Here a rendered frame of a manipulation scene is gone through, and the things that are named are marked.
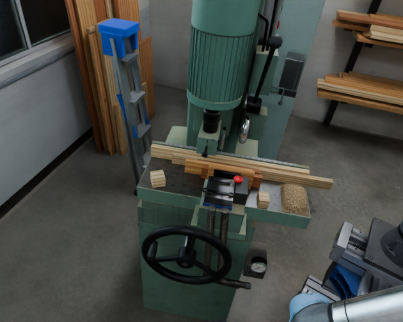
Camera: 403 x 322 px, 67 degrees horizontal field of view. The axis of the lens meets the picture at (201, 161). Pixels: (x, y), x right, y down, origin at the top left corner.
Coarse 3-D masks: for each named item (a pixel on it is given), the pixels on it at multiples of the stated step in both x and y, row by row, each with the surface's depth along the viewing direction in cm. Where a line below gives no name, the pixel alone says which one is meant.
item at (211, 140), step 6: (204, 132) 104; (216, 132) 105; (198, 138) 102; (204, 138) 102; (210, 138) 102; (216, 138) 102; (198, 144) 103; (204, 144) 103; (210, 144) 103; (216, 144) 102; (198, 150) 105; (210, 150) 104; (216, 150) 105
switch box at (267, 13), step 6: (270, 0) 102; (282, 0) 101; (264, 6) 103; (270, 6) 103; (264, 12) 104; (270, 12) 104; (276, 12) 103; (270, 18) 105; (276, 18) 105; (264, 24) 106; (270, 24) 106; (276, 24) 106; (264, 30) 108; (258, 36) 109
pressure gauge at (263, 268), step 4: (252, 260) 112; (256, 260) 111; (260, 260) 111; (264, 260) 111; (252, 264) 111; (256, 264) 111; (260, 264) 111; (264, 264) 110; (252, 268) 113; (256, 268) 113; (260, 268) 112; (264, 268) 112; (260, 272) 113
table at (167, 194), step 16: (160, 160) 117; (144, 176) 109; (176, 176) 110; (192, 176) 111; (144, 192) 106; (160, 192) 104; (176, 192) 104; (192, 192) 105; (256, 192) 108; (272, 192) 108; (192, 208) 107; (256, 208) 102; (272, 208) 102; (192, 224) 98; (288, 224) 104; (304, 224) 103
